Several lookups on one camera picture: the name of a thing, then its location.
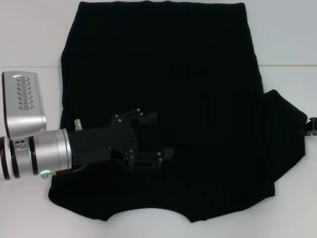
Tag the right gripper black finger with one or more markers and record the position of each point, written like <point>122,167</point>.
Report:
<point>311,126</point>

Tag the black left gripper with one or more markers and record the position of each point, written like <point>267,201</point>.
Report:
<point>104,143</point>

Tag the black t-shirt with FREE print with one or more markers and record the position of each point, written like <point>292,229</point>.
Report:
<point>173,62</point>

